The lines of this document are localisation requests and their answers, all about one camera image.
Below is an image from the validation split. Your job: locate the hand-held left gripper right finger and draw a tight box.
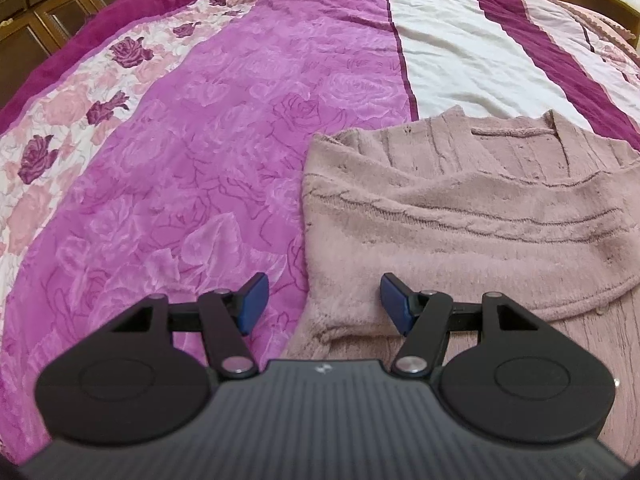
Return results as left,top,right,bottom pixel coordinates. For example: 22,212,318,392
380,272,556,377

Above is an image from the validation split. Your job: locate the magenta pillow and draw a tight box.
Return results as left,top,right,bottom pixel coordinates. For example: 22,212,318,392
0,0,217,128

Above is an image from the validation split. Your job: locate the dark wooden wardrobe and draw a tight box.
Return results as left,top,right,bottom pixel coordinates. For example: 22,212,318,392
0,0,148,108

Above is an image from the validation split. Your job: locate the striped floral bedspread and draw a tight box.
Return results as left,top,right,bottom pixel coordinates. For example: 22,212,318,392
0,0,640,466

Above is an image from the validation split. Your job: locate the pink knit cardigan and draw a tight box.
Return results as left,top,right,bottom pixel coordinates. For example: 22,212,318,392
282,105,640,461

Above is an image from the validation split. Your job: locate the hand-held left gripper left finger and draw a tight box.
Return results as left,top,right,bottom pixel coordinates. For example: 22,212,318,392
95,272,270,378

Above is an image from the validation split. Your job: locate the pink crocheted cloth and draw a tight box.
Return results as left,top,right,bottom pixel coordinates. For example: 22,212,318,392
537,0,640,63

